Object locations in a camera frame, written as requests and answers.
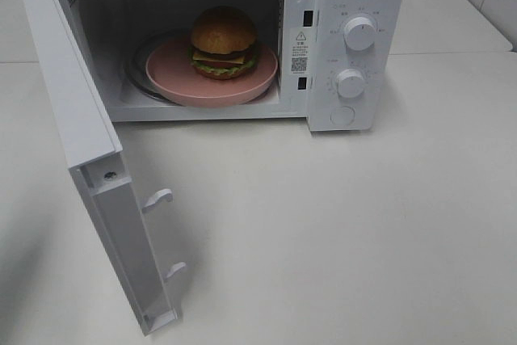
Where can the round white door button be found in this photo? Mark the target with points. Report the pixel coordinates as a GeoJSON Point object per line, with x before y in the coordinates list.
{"type": "Point", "coordinates": [342, 116]}

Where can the white microwave knob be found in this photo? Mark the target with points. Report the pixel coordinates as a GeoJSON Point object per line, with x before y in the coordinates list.
{"type": "Point", "coordinates": [359, 32]}
{"type": "Point", "coordinates": [350, 83]}

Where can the toy burger with lettuce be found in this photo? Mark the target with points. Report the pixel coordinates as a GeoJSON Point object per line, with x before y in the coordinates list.
{"type": "Point", "coordinates": [224, 43]}

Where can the pink round plate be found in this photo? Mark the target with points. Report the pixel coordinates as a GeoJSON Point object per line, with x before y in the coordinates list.
{"type": "Point", "coordinates": [169, 69]}

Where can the white microwave door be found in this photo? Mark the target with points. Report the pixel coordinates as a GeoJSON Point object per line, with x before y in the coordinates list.
{"type": "Point", "coordinates": [95, 162]}

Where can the white microwave oven body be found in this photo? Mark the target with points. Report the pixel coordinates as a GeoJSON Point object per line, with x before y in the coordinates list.
{"type": "Point", "coordinates": [113, 27]}

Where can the white warning label sticker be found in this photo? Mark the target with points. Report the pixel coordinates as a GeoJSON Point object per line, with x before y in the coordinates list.
{"type": "Point", "coordinates": [299, 50]}

